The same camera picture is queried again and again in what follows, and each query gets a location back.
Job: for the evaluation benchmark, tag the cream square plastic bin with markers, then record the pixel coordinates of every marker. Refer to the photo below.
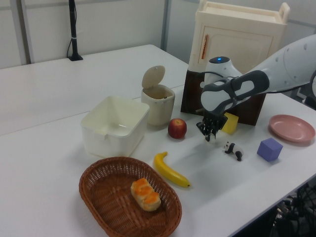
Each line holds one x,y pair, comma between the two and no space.
111,143

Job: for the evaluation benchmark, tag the black pole stand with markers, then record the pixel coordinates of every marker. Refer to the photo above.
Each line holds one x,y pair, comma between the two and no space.
73,29

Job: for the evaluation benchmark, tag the orange glazed bread loaf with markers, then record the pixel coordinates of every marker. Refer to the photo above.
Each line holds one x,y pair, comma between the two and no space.
145,195

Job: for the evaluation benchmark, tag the cream plastic cabinet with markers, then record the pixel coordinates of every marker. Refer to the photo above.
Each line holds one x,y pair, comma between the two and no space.
237,42

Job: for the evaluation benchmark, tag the purple foam cube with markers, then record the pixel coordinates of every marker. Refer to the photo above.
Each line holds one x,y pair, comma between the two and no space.
269,149

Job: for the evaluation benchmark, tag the cream trash can with lid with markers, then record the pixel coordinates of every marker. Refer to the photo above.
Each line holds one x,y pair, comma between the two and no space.
158,111

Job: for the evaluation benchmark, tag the pink round plate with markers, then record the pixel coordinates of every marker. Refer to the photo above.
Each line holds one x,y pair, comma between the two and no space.
291,128

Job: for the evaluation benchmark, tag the dark brown base box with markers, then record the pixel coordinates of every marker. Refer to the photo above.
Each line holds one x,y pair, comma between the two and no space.
191,98

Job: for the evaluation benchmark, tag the yellow foam cube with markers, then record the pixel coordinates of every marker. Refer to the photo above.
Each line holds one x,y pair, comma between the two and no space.
231,124

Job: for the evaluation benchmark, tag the red apple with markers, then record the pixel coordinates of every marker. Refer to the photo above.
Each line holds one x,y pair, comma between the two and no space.
177,128

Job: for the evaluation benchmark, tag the panda toy figure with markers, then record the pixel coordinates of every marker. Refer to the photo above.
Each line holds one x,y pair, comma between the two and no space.
233,148

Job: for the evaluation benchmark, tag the brown wicker basket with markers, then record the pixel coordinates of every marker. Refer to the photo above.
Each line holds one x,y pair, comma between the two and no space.
106,197

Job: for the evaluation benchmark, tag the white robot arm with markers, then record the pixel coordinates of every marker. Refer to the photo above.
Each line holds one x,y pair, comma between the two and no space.
284,66

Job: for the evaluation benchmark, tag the yellow banana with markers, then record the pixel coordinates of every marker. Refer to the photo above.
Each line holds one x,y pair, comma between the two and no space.
168,171

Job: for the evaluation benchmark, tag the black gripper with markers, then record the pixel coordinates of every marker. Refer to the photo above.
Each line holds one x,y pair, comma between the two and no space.
213,121

